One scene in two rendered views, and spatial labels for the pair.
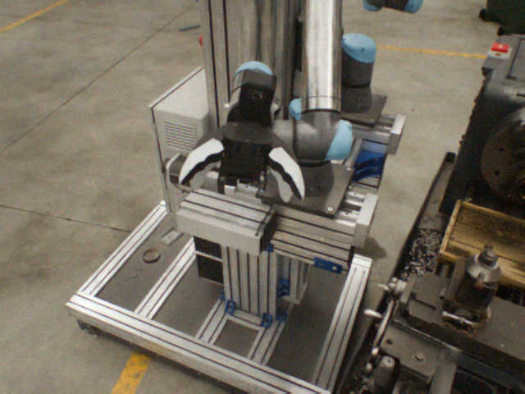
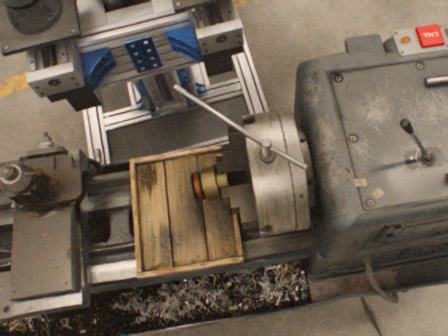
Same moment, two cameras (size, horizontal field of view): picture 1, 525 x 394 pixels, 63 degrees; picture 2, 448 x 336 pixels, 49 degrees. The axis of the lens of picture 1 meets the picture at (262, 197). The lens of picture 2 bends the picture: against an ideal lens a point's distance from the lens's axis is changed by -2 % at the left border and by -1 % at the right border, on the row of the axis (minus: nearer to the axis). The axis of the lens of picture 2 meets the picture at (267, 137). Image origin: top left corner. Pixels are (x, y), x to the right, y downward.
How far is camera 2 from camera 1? 1.61 m
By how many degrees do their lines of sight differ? 39
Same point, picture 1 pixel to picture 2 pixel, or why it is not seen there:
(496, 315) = (48, 221)
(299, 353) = (134, 145)
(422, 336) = not seen: hidden behind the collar
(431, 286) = (52, 165)
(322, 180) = (18, 22)
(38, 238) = not seen: outside the picture
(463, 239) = (171, 172)
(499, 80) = (318, 66)
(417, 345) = not seen: hidden behind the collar
